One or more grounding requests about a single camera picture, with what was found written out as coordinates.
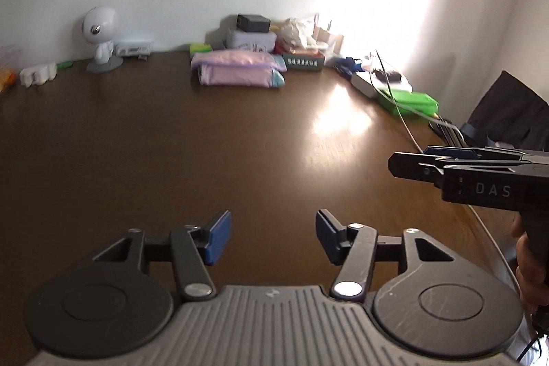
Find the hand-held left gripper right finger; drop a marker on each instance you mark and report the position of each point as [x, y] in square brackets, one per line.
[326, 235]

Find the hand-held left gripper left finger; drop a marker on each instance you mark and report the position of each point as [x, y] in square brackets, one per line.
[218, 237]

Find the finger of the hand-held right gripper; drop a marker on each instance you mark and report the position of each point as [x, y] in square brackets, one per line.
[463, 153]
[411, 166]

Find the pink and blue garment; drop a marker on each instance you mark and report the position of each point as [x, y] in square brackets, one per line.
[236, 70]

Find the person's right hand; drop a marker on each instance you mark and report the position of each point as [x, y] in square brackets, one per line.
[529, 280]

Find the black ribbed device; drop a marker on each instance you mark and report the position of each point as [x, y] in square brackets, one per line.
[448, 133]

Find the green plastic case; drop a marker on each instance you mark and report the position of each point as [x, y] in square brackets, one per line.
[409, 102]

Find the chair with black cloth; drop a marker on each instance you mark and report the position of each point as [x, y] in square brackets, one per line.
[510, 108]

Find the white power strip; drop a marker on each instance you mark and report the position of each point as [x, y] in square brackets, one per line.
[364, 84]

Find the small black gadget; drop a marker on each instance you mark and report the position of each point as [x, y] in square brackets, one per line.
[386, 74]

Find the blue packet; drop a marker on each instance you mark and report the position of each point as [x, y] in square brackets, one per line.
[346, 66]

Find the dark lettered box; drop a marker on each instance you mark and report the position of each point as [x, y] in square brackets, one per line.
[303, 62]

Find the beige paper bag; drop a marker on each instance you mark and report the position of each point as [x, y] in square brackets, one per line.
[328, 39]

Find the crumpled plastic bag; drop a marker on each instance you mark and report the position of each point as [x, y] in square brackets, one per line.
[298, 30]

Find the green packet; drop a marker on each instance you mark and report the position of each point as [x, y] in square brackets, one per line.
[200, 48]

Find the pale tin box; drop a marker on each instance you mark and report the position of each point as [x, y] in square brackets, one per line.
[251, 41]

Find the white rectangular device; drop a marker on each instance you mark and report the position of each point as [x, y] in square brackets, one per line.
[134, 48]

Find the small black box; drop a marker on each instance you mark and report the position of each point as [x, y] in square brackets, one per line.
[253, 23]

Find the white robot figurine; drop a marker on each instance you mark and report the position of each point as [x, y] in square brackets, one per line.
[101, 31]

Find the clear plastic container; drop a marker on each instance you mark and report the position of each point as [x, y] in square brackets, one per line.
[7, 70]

